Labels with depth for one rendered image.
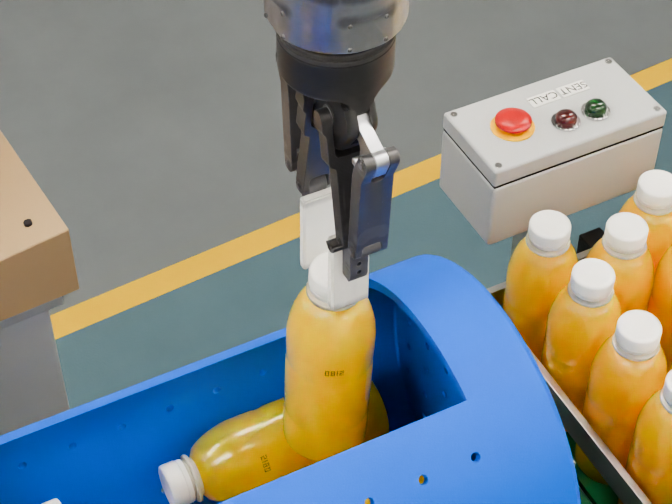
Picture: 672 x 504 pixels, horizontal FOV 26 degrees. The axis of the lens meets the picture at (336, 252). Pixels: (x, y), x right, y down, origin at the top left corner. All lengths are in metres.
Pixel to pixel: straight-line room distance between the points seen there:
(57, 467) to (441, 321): 0.35
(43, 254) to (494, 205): 0.43
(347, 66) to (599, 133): 0.59
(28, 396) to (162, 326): 1.18
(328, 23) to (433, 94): 2.35
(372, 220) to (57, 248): 0.50
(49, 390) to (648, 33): 2.16
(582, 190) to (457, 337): 0.45
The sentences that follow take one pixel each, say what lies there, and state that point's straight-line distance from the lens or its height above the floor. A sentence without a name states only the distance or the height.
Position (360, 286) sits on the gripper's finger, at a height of 1.27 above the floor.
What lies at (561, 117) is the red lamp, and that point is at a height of 1.11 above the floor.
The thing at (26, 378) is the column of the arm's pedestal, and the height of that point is 0.86.
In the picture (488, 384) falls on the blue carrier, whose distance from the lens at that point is 1.05.
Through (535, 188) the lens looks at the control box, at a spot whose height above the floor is 1.06.
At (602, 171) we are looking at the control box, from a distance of 1.48.
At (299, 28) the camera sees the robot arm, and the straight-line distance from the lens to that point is 0.87.
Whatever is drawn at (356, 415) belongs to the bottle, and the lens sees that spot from 1.15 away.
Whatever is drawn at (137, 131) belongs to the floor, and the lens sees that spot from 3.13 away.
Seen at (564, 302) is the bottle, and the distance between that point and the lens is 1.33.
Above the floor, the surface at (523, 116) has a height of 1.11.
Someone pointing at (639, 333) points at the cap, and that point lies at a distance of 1.28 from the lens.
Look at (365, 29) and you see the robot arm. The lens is 0.87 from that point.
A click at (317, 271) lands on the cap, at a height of 1.27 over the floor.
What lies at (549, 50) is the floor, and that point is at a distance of 3.36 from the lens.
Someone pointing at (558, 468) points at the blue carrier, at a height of 1.17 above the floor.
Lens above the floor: 2.03
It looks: 46 degrees down
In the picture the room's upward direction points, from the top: straight up
